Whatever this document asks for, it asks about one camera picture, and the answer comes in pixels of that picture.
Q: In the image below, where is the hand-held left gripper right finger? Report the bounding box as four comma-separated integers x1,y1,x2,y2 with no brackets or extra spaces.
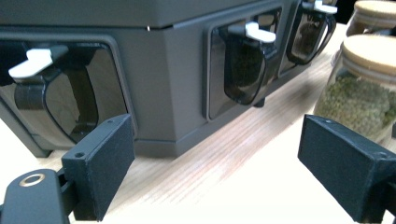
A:
297,114,396,224

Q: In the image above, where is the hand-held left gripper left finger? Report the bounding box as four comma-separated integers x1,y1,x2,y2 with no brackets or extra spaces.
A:
61,113,136,222

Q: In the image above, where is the dark grey corner storage rack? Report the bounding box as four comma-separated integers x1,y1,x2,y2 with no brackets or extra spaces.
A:
0,0,339,160

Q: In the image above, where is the glass jar of white grains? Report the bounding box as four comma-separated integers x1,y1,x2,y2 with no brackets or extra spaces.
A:
345,0,396,37

